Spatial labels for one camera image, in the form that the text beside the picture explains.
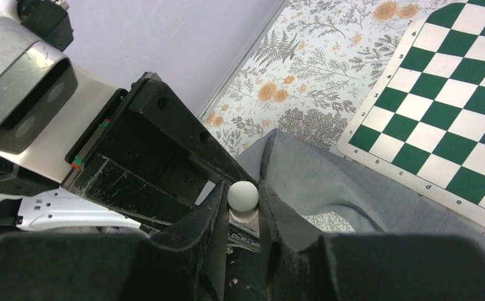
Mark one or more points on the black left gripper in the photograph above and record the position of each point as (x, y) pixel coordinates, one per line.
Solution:
(147, 156)

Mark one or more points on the clear nail polish bottle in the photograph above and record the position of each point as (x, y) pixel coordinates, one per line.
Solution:
(243, 235)

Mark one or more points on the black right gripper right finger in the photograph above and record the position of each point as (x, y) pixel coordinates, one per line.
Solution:
(302, 262)

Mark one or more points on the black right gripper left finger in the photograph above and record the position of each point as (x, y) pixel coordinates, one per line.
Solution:
(186, 261)

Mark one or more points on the grey sleeved forearm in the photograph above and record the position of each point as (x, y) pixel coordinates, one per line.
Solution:
(314, 181)

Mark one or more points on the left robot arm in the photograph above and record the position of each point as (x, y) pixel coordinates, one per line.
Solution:
(35, 176)

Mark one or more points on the green white chess mat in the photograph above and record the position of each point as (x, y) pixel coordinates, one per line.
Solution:
(423, 122)

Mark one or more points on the floral tablecloth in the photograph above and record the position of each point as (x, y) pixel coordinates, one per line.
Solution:
(309, 74)

